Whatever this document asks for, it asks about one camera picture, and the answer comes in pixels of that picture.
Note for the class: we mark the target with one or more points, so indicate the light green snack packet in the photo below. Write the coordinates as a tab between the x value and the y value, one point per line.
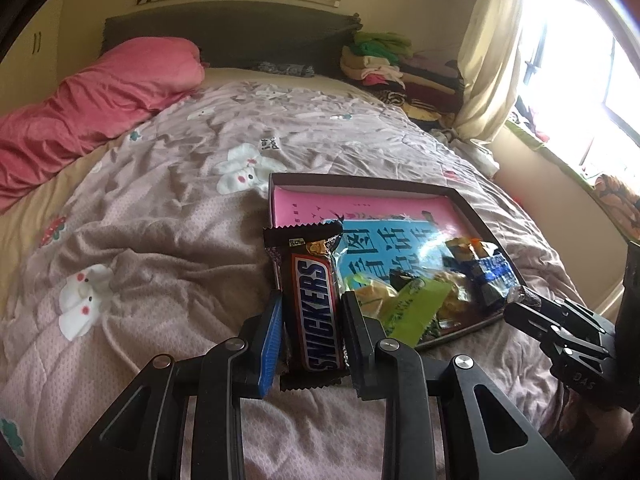
415	310

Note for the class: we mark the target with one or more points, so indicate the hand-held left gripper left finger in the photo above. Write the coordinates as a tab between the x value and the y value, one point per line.
270	350

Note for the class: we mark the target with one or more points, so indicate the dark grey headboard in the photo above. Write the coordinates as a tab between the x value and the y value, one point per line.
250	35

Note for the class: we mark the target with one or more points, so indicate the pile of folded clothes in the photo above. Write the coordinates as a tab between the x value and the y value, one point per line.
425	85

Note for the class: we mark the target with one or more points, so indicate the clothes on window sill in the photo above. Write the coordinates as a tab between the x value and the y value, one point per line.
532	120

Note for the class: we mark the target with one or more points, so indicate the green window seat mat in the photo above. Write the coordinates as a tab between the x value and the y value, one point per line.
550	160

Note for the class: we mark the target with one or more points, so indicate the small cake packet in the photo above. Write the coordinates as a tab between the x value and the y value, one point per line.
375	292

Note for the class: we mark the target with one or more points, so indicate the dark green pea packet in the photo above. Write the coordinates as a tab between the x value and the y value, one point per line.
405	280

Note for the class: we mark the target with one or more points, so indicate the dark patterned cloth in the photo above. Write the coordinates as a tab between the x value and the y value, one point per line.
282	69

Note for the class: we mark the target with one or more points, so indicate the cream curtain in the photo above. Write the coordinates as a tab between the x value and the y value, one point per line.
490	60

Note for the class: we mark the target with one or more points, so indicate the blue snack packet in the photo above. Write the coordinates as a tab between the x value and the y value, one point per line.
492	275

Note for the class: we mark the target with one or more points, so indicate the clear bag of floss cake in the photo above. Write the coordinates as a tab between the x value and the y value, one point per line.
452	295

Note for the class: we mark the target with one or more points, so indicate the white crumpled cloth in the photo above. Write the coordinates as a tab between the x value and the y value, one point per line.
475	155

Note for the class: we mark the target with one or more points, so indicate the yellow cartoon snack packet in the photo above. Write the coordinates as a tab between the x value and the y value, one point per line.
457	247

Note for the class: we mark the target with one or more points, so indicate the orange snack packet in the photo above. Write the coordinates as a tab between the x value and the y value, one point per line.
482	247

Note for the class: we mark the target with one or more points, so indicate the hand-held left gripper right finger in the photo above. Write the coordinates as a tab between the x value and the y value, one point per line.
362	355

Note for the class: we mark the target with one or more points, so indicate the pink quilt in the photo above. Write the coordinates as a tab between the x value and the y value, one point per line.
100	95

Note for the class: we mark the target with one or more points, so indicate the shallow box with pink bottom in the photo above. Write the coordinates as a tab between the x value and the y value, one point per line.
325	200

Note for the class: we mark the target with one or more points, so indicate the window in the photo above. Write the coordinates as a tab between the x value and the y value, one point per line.
575	60

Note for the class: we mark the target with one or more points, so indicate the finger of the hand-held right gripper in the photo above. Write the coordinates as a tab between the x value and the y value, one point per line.
575	310
525	317

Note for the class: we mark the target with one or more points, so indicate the brown chocolate bar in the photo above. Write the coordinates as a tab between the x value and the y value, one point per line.
310	300

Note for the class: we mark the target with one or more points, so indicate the floral cushion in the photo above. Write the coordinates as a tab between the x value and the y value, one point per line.
620	205

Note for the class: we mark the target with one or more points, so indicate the floral mauve duvet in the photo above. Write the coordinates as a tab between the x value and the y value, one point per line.
175	240

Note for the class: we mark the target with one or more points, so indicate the cream wardrobe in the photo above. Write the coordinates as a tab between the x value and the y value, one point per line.
45	60

